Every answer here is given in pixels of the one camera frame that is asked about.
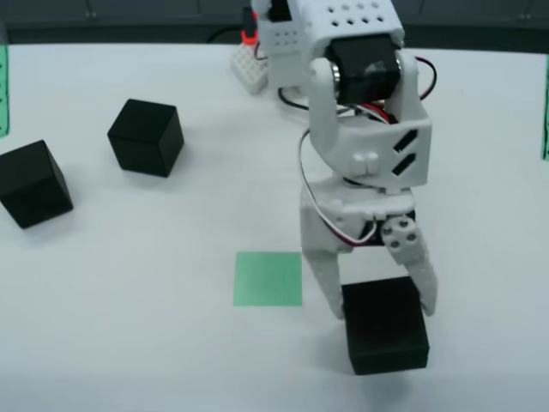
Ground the black camera cable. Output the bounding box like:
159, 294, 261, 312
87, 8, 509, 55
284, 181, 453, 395
277, 87, 311, 112

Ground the green paper sheet with arrows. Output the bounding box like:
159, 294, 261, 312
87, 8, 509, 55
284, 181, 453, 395
539, 55, 549, 162
0, 45, 10, 141

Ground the red white black servo wire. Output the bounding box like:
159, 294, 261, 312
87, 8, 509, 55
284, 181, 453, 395
299, 126, 385, 254
411, 55, 439, 103

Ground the black and orange clamp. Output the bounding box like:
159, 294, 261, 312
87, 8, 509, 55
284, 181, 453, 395
240, 6, 259, 46

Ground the grey power cable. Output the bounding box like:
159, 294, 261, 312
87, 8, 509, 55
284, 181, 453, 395
208, 25, 242, 44

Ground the black cube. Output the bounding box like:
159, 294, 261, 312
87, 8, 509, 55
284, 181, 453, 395
341, 276, 431, 377
0, 139, 75, 230
106, 98, 185, 179

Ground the green square paper marker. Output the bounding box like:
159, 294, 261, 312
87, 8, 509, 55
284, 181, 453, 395
233, 251, 304, 307

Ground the grey cabinet row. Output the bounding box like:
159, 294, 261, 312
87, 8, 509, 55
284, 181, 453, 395
0, 0, 549, 29

